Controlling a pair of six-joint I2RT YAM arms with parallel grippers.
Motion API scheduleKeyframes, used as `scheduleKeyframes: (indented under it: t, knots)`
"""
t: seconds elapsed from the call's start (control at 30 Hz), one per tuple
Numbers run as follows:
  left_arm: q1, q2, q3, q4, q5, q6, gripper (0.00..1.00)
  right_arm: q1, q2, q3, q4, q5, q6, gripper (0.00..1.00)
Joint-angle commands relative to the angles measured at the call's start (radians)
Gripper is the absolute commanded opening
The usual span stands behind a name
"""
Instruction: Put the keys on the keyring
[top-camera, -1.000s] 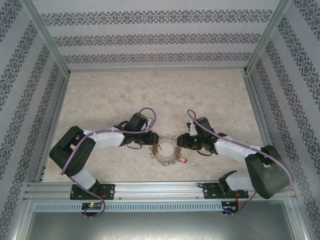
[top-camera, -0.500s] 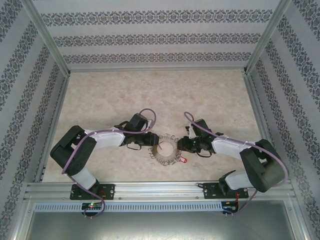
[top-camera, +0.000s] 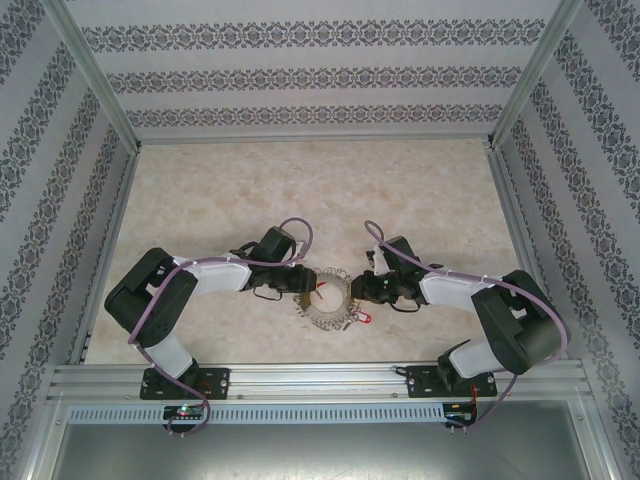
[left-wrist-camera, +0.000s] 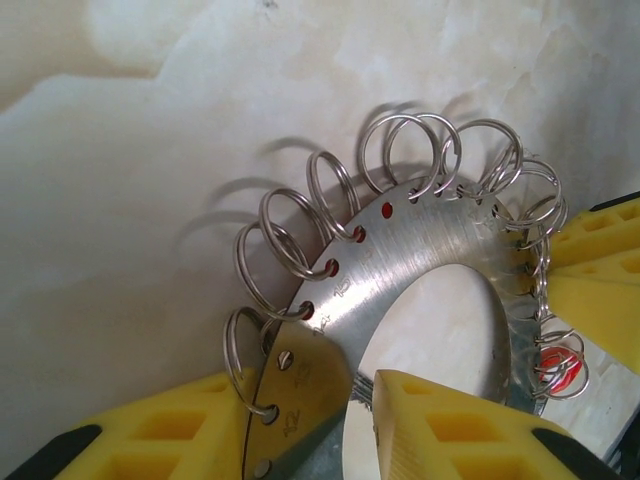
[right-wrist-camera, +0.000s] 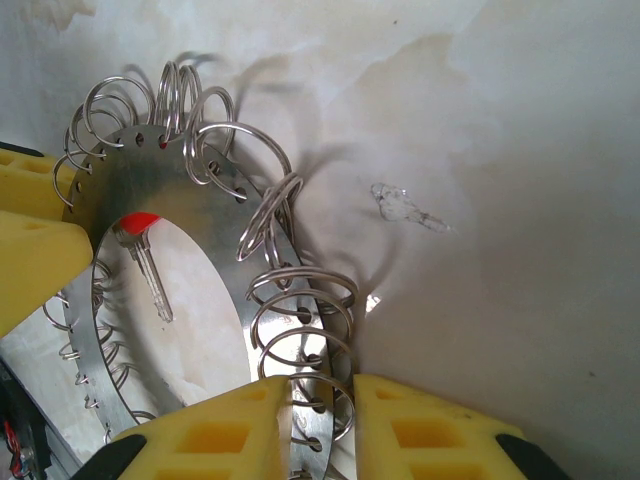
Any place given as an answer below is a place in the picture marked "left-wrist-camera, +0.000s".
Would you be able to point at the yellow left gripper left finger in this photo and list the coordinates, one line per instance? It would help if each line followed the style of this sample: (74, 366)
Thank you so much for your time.
(150, 440)

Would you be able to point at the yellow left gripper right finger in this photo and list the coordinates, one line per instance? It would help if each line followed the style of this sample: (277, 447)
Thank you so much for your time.
(475, 440)

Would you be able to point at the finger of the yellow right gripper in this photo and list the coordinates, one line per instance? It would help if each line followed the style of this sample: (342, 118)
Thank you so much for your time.
(600, 310)

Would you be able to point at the red plastic key tag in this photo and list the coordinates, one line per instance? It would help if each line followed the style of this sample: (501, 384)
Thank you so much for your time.
(552, 362)

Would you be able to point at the silver keyring disc with rings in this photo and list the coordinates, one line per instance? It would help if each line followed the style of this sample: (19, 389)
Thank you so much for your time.
(425, 240)

